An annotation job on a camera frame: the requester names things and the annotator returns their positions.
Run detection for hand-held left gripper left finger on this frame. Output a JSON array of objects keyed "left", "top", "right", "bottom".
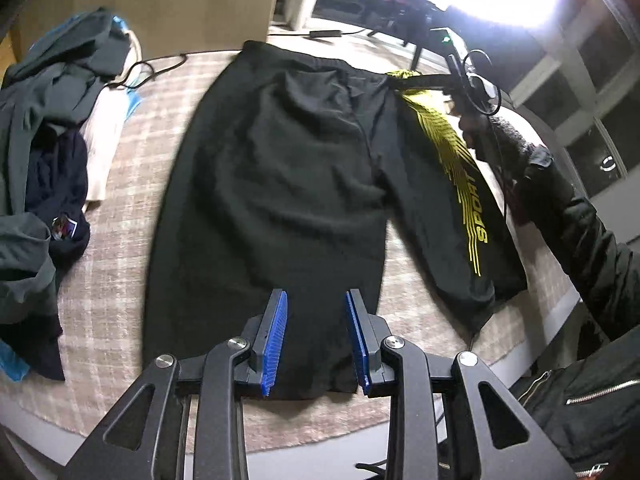
[{"left": 60, "top": 287, "right": 290, "bottom": 480}]

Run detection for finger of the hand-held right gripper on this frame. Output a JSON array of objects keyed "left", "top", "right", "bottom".
[{"left": 395, "top": 72, "right": 453, "bottom": 93}]

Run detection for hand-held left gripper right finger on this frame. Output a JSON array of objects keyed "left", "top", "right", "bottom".
[{"left": 345, "top": 287, "right": 578, "bottom": 480}]

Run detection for black shorts with yellow print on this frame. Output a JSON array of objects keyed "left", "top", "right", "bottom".
[{"left": 142, "top": 40, "right": 529, "bottom": 401}]

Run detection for person's right forearm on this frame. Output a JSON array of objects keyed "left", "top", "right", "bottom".
[{"left": 487, "top": 115, "right": 640, "bottom": 361}]

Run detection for plaid woven mat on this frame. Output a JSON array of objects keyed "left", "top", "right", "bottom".
[{"left": 0, "top": 35, "right": 583, "bottom": 457}]

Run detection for person's black jacket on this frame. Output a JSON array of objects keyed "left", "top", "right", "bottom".
[{"left": 512, "top": 347, "right": 640, "bottom": 480}]

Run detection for light blue cloth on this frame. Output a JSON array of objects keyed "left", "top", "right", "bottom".
[{"left": 0, "top": 342, "right": 32, "bottom": 383}]

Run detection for light plywood panel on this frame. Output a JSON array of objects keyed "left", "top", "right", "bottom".
[{"left": 12, "top": 0, "right": 289, "bottom": 57}]

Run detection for navy garment with badge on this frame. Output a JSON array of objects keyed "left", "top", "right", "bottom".
[{"left": 24, "top": 127, "right": 92, "bottom": 382}]

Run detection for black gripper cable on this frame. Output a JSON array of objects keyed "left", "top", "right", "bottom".
[{"left": 461, "top": 49, "right": 518, "bottom": 223}]

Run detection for black ring light stand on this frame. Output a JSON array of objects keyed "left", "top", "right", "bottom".
[{"left": 367, "top": 2, "right": 428, "bottom": 70}]

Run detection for black power adapter with cable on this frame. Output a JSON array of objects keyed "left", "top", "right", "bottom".
[{"left": 270, "top": 24, "right": 383, "bottom": 40}]

